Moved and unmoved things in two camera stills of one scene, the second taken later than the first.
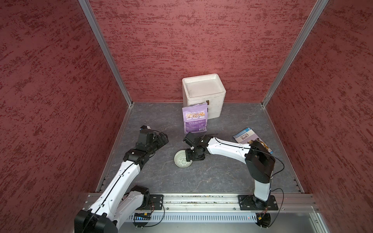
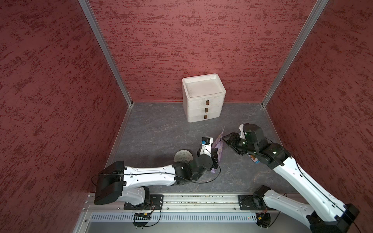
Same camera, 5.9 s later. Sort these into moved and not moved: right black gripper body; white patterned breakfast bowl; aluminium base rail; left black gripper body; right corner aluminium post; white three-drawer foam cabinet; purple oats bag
Moved: right black gripper body; purple oats bag; left black gripper body
Not moved: right corner aluminium post; white three-drawer foam cabinet; aluminium base rail; white patterned breakfast bowl
